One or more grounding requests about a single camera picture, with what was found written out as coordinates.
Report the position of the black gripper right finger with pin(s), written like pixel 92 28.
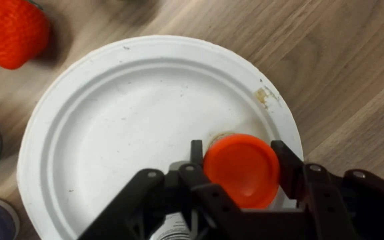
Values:
pixel 334 200

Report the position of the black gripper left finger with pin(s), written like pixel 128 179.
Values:
pixel 143 200

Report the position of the orange-lid dough tub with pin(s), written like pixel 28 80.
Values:
pixel 243 171

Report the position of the red toy strawberry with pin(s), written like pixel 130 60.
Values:
pixel 12 31

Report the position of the white paper plate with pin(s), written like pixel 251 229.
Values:
pixel 134 133

